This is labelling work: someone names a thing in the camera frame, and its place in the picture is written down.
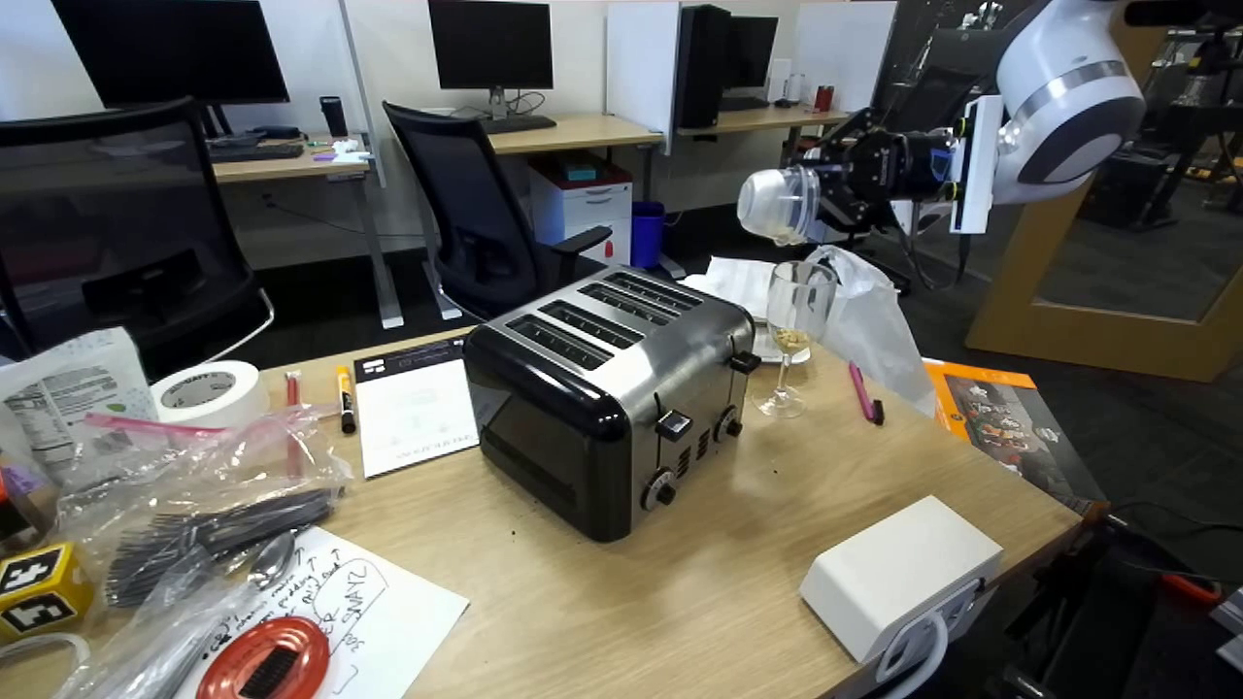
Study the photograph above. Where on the orange halloween cookie kit box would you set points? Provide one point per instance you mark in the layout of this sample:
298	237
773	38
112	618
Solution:
1008	418

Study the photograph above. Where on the black silver four-slot toaster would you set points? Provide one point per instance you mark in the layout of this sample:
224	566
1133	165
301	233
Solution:
609	394

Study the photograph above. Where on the black computer monitor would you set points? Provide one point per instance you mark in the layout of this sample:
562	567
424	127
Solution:
500	48
175	48

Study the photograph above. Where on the white tape roll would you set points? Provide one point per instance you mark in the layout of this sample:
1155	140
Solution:
210	394

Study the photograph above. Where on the pink marker pen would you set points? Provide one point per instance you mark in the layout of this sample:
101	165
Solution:
867	400

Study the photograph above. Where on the black desktop tower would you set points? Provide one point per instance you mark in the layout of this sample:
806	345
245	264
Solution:
718	52

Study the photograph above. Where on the black computer monitor centre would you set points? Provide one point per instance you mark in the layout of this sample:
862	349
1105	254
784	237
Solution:
500	48

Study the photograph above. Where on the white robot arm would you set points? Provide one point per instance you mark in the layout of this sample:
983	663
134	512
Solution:
1063	100

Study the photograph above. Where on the small clear plastic bowl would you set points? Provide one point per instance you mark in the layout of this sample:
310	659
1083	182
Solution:
784	205

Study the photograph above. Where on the yellow black marker cube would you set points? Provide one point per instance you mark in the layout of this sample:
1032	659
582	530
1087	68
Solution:
43	592

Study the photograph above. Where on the black mesh office chair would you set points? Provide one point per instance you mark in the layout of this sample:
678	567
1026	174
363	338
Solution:
117	218

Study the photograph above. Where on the white plastic bag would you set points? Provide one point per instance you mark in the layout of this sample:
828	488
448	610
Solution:
852	308

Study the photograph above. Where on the black computer monitor left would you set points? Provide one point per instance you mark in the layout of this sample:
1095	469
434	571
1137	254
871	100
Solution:
175	48

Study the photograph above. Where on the clear wine glass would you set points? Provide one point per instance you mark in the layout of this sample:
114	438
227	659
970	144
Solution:
788	311

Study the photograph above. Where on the clear bag of black ties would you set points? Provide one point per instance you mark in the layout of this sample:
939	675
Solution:
186	530

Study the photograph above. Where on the black yellow marker pen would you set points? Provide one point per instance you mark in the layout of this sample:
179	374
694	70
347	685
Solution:
345	378

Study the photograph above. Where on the white paper sheet with drawing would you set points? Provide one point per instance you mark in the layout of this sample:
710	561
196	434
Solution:
384	622

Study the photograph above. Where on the white rectangular box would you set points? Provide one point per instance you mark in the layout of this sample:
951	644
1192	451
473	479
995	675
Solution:
915	566

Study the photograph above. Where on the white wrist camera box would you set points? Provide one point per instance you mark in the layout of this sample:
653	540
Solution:
972	187

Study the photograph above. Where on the black office chair far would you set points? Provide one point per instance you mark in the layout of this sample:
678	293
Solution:
487	250

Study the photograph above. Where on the white notepad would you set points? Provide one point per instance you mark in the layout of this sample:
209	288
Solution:
415	407

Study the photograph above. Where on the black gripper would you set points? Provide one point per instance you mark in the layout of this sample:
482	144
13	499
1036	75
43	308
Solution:
864	169

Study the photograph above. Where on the white printer box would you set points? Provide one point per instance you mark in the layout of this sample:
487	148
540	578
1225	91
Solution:
570	195

